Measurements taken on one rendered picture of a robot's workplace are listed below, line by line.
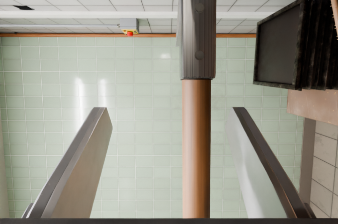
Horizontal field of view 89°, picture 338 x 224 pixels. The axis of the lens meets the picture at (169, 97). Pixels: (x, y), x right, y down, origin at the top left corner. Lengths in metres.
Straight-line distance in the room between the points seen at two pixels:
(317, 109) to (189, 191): 0.84
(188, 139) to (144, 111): 1.27
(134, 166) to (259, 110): 1.15
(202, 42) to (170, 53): 1.26
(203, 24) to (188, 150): 0.12
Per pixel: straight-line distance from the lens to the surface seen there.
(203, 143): 0.18
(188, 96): 0.17
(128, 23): 1.14
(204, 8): 0.18
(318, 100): 0.97
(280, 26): 0.81
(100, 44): 1.54
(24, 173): 2.02
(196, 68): 0.17
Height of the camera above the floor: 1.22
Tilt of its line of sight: level
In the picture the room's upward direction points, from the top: 90 degrees counter-clockwise
